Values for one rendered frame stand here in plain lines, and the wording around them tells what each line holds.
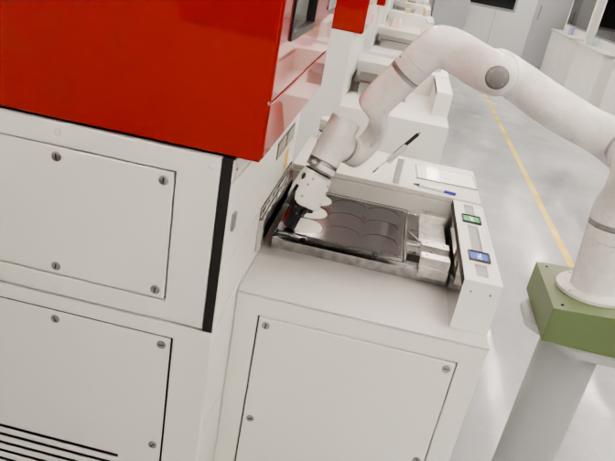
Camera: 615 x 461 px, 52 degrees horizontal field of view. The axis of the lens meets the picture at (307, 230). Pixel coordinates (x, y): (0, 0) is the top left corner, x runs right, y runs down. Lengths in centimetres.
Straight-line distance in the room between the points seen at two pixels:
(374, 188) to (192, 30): 103
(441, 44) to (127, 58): 75
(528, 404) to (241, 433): 81
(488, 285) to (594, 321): 28
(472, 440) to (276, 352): 120
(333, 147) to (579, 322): 76
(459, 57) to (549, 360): 84
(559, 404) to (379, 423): 51
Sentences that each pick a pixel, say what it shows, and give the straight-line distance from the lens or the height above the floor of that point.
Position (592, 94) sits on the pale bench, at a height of 32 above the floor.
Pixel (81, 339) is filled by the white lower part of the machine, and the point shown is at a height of 72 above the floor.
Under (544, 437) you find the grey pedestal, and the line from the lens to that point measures 197.
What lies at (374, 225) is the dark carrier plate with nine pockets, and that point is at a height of 90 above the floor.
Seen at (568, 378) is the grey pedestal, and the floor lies 69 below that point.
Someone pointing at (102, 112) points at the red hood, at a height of 126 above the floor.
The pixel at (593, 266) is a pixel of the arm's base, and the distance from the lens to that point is 173.
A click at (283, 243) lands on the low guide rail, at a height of 84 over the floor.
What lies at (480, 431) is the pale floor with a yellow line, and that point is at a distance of 269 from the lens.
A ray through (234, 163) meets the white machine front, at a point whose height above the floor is 121.
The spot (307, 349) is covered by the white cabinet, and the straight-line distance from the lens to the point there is 161.
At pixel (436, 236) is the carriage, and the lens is 195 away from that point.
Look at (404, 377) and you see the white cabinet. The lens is 163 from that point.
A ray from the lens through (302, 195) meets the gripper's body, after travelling 168.
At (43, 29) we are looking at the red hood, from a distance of 131.
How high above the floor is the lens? 162
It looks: 24 degrees down
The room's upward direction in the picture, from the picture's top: 11 degrees clockwise
